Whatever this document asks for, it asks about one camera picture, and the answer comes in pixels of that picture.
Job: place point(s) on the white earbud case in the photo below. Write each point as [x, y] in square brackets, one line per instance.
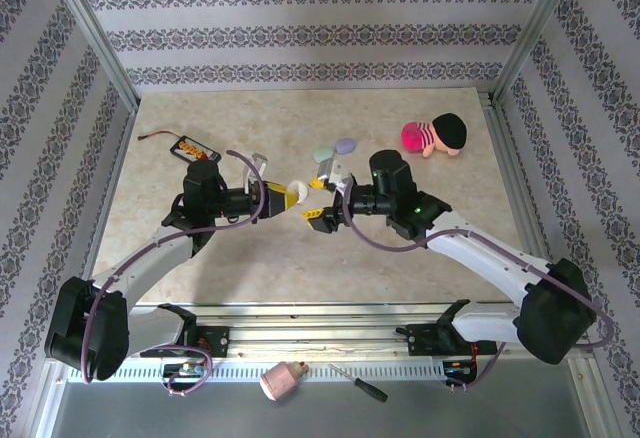
[301, 193]

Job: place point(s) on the mint green earbud case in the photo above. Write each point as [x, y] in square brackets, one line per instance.
[322, 155]

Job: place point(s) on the purple earbud case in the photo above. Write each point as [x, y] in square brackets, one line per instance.
[345, 146]

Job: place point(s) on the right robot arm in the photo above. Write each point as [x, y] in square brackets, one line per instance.
[480, 258]

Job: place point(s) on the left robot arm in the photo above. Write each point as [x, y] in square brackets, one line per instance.
[140, 268]

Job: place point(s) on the pink plush doll black hat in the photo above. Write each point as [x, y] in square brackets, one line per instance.
[450, 130]

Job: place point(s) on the pink cylindrical bottle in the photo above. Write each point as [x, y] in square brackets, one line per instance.
[280, 380]

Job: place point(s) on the small electronics board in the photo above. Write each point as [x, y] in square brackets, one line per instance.
[457, 369]
[186, 369]

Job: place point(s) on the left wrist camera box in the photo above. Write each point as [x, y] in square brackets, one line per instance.
[256, 159]

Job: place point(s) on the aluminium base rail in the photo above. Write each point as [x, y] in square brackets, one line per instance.
[325, 330]

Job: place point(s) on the aluminium side rail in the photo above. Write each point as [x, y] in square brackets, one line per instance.
[500, 123]

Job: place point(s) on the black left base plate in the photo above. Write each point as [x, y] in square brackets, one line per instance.
[217, 342]

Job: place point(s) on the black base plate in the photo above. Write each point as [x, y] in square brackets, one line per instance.
[217, 342]
[422, 340]

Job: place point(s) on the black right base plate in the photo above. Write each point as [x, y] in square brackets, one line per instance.
[422, 340]

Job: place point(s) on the aluminium frame post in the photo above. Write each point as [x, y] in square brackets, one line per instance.
[536, 33]
[96, 33]

